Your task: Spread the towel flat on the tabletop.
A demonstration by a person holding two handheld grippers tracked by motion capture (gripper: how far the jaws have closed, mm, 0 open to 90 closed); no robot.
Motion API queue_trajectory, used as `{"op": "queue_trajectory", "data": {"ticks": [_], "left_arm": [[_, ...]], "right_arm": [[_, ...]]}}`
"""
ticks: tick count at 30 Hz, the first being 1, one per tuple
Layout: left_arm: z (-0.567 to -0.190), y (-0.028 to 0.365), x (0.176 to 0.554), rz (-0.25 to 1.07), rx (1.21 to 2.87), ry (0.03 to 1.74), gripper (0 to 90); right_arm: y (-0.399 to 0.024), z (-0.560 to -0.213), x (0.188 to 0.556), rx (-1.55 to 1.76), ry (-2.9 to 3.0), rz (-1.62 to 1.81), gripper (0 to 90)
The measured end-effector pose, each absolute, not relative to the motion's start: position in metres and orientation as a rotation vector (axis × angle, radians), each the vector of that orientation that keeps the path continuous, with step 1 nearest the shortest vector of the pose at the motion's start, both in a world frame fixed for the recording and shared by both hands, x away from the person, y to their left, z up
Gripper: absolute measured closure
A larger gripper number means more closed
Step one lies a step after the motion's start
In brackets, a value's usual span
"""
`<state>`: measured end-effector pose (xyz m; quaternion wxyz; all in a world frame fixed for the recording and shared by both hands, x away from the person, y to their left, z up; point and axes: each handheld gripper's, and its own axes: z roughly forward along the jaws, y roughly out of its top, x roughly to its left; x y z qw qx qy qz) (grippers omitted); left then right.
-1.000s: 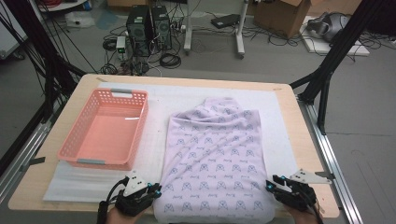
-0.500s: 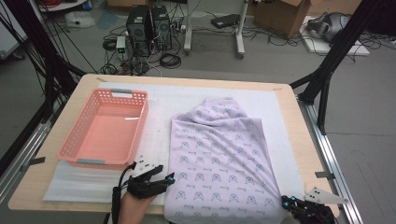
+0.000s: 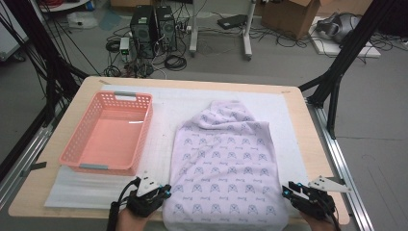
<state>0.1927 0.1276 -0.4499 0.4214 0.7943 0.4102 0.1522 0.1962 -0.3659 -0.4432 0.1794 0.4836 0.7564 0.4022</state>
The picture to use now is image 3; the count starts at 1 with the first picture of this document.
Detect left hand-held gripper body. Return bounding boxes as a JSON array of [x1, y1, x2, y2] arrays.
[[125, 172, 165, 218]]

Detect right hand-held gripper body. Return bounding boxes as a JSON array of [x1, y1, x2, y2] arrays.
[[290, 175, 352, 221]]

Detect lavender printed towel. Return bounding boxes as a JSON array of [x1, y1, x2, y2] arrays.
[[162, 99, 290, 231]]

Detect pink plastic basket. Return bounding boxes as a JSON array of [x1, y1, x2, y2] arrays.
[[59, 90, 154, 177]]

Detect person's left hand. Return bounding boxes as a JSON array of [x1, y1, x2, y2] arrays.
[[115, 207, 158, 231]]

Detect person's right hand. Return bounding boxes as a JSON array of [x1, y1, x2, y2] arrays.
[[300, 211, 341, 231]]

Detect white grid mat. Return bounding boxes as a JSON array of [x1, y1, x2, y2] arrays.
[[43, 84, 311, 216]]

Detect white foam board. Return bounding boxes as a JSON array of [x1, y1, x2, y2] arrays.
[[308, 15, 383, 59]]

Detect small white box green light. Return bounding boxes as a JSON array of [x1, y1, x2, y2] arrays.
[[118, 37, 131, 63]]

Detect large black computer tower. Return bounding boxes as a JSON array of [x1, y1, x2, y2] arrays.
[[129, 5, 158, 60]]

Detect white stand leg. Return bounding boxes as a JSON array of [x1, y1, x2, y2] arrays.
[[189, 0, 199, 58], [242, 0, 258, 62]]

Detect slim black computer tower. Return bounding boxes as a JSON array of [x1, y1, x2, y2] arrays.
[[155, 5, 178, 52]]

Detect silver grey device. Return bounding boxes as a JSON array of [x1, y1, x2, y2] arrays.
[[316, 12, 362, 44]]

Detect open cardboard box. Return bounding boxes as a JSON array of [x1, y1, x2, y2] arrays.
[[260, 0, 321, 41]]

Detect flat black device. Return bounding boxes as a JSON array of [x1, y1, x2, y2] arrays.
[[217, 13, 249, 31]]

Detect clear plastic bag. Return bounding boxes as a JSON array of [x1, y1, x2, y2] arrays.
[[66, 11, 99, 30]]

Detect round white table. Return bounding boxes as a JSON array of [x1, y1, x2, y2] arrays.
[[38, 0, 90, 13]]

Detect white cabinet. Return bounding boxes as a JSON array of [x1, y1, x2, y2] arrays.
[[0, 0, 29, 62]]

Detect right hand-held gripper black cable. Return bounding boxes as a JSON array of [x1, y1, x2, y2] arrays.
[[323, 192, 343, 231]]

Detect hand-held gripper black cable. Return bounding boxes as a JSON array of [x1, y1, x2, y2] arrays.
[[323, 192, 343, 231], [107, 177, 142, 231]]

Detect left hand-held gripper black cable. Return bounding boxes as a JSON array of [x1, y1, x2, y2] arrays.
[[107, 177, 142, 231]]

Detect aluminium rail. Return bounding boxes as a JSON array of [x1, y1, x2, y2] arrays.
[[306, 99, 375, 231], [0, 104, 66, 211]]

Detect coiled black cable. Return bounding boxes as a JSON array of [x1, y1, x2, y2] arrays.
[[164, 54, 188, 72]]

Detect black metal frame strut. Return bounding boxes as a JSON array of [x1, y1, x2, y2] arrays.
[[297, 0, 408, 141], [0, 0, 90, 184]]

